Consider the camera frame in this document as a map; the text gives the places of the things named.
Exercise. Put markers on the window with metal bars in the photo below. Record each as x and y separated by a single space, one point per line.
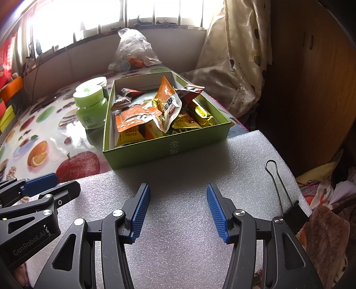
97 16

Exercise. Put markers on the fruit print tablecloth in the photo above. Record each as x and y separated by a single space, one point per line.
41 119

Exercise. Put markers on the clear jar white lid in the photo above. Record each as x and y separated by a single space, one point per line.
97 81

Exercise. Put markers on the green yellow box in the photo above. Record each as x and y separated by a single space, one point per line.
5 116

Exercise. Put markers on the clear plastic bag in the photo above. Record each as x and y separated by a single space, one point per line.
133 47

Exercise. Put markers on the black phone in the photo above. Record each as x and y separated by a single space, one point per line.
47 102

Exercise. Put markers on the dark red snack packet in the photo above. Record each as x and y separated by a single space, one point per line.
121 103

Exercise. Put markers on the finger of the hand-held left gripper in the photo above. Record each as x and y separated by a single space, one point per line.
41 182
69 190

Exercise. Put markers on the small gold snack packet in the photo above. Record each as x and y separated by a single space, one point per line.
154 132

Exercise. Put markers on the orange box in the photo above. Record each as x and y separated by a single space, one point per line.
12 86

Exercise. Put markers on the black binder clip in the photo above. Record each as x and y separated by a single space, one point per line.
296 216

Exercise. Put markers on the cream printed curtain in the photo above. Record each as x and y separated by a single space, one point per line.
230 55

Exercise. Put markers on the red snack bag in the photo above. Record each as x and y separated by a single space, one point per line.
5 61

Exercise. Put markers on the yellow orange snack packet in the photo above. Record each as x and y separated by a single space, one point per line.
183 121

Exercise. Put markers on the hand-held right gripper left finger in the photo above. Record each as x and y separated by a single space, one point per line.
140 214

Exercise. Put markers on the brown fuzzy cloth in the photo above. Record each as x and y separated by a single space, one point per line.
328 239

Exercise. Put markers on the green cardboard box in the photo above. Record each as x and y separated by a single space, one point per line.
167 150

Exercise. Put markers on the green jar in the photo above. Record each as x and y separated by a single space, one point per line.
91 116

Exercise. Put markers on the white foam sheet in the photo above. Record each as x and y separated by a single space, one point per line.
180 166

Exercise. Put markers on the wooden cabinet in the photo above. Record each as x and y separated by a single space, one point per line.
311 83

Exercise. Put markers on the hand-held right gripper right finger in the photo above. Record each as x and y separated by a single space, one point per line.
218 214

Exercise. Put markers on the colourful printed blanket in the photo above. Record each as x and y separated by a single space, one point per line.
319 183

